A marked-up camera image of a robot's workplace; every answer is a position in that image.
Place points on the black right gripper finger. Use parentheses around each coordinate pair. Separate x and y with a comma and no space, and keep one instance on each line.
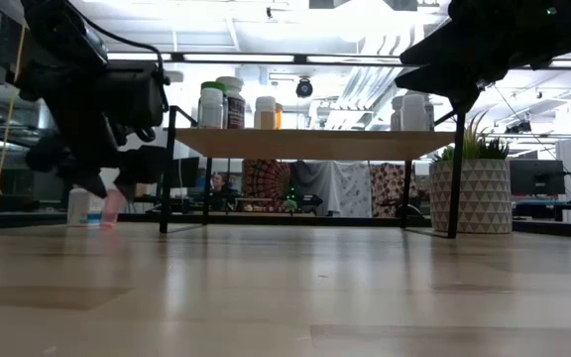
(439,79)
(444,39)

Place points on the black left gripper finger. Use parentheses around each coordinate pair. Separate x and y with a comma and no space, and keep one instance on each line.
(139,176)
(84,178)

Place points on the white bottle with blue label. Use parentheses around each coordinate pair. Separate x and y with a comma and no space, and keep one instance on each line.
(79,208)

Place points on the white medicine bottle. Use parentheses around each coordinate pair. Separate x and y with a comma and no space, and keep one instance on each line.
(414,111)
(397,114)

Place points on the clear pink-tinted bottle white cap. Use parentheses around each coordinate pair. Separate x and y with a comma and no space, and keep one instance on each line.
(211,111)

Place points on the large white maroon-label bottle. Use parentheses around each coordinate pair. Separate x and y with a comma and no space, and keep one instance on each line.
(236,111)

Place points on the white bottle with yellow label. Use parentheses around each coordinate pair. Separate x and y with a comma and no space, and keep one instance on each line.
(264,114)

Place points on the orange pill vial white cap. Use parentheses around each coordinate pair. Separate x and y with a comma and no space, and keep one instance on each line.
(279,118)

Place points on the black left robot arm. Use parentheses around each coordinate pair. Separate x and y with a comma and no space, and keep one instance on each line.
(62,30)

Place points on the wooden shelf black metal legs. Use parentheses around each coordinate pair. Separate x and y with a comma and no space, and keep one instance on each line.
(315,144)

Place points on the black monitor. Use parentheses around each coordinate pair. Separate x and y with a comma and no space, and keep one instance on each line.
(186,172)
(536,177)

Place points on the person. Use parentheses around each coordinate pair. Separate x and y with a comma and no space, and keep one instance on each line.
(218,188)

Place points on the black ceiling spotlight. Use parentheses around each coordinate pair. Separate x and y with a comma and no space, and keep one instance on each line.
(518,126)
(304,88)

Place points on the overhead light bar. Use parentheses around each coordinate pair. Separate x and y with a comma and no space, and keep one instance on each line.
(238,57)

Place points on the red floral hanging cloth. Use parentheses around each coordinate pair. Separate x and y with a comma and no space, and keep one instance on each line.
(384,188)

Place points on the red mandala tapestry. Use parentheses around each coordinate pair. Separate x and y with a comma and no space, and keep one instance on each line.
(265,181)

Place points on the succulent in patterned white pot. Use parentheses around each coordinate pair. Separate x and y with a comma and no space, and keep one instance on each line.
(484,198)

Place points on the white floral hanging cloth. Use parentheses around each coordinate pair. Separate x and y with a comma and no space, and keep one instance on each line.
(355,191)

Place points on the grey hanging cloth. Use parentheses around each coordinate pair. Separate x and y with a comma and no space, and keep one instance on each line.
(315,183)

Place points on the black aluminium table frame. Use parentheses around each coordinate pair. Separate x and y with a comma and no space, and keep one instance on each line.
(265,219)

